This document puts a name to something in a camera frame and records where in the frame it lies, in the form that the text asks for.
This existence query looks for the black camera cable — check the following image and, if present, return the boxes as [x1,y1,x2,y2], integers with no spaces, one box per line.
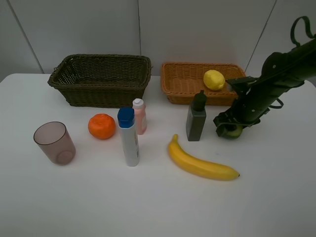
[290,16,316,47]

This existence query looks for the orange wicker basket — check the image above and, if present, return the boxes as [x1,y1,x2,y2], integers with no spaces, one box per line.
[160,62,246,106]

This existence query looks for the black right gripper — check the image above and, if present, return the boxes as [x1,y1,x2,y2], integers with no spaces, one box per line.
[213,92,269,137]

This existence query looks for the dark green pump bottle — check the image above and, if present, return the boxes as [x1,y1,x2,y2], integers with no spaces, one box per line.
[186,90,207,141]

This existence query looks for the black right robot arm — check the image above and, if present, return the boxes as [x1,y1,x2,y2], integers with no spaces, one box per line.
[213,39,316,139]

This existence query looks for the white tube blue cap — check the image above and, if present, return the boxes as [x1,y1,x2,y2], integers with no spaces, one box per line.
[118,107,140,167]

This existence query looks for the halved avocado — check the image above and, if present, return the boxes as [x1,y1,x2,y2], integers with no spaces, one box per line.
[223,124,243,139]

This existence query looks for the dark green wicker basket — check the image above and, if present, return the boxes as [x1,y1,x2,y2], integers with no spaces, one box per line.
[47,54,152,108]

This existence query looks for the yellow banana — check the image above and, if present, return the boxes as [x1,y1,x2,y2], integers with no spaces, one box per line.
[167,134,240,181]

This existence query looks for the yellow lemon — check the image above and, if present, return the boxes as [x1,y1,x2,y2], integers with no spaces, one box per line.
[203,70,225,91]

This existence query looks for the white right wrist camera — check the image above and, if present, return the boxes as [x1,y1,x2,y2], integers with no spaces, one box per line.
[226,77,257,93]

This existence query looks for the pink bottle white cap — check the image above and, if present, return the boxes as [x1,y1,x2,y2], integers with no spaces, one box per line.
[132,98,147,135]

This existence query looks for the orange mandarin fruit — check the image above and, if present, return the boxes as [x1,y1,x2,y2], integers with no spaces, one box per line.
[88,114,116,140]

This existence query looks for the translucent pink plastic cup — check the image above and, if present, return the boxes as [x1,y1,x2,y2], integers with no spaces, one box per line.
[33,121,76,165]

